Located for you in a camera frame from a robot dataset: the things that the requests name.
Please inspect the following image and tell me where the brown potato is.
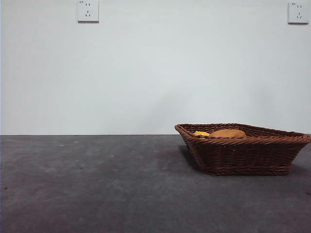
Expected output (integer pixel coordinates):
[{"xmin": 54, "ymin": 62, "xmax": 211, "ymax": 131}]
[{"xmin": 208, "ymin": 129, "xmax": 247, "ymax": 138}]

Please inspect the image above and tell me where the white wall socket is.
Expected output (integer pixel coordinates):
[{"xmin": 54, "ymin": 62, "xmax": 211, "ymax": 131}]
[
  {"xmin": 77, "ymin": 0, "xmax": 100, "ymax": 24},
  {"xmin": 288, "ymin": 2, "xmax": 310, "ymax": 25}
]

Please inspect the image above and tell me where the brown woven wicker basket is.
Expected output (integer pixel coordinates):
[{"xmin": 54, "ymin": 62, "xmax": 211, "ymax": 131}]
[{"xmin": 174, "ymin": 123, "xmax": 311, "ymax": 176}]

